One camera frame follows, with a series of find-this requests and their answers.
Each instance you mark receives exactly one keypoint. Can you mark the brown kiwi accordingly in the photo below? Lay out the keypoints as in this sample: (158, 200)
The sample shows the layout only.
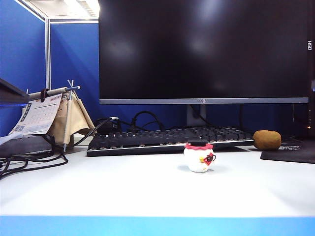
(267, 140)

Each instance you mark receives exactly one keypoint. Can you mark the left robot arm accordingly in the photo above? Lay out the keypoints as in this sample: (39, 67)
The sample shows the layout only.
(11, 92)

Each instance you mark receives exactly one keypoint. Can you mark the white doll with flat head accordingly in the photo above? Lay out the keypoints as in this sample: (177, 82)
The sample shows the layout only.
(197, 161)

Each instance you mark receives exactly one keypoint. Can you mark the flat black notebook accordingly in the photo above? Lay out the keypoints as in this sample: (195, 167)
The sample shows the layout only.
(22, 146)

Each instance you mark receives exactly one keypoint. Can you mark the black mechanical keyboard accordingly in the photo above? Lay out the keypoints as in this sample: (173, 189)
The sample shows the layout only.
(147, 142)

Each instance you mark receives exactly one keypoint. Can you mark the grey monitor stand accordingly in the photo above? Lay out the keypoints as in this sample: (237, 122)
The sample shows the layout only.
(195, 115)

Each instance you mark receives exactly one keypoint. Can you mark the black power adapter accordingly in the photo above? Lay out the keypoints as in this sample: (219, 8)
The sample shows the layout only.
(105, 126)

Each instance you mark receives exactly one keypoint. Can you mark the black AOC computer monitor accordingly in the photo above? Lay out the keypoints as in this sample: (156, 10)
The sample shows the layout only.
(197, 49)

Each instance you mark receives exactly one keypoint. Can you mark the beige canvas tent calendar stand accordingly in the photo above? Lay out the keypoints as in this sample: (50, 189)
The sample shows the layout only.
(76, 118)

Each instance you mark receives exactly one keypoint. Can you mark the white calendar sheet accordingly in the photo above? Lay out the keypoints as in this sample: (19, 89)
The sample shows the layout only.
(39, 115)

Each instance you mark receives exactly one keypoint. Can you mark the black mouse pad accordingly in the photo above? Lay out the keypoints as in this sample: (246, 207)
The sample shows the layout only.
(290, 155)

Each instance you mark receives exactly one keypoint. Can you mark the black HSO monitor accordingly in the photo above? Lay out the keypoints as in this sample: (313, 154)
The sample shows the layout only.
(310, 73)

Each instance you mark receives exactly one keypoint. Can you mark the grey partition post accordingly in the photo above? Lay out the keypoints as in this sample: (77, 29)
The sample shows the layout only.
(48, 54)

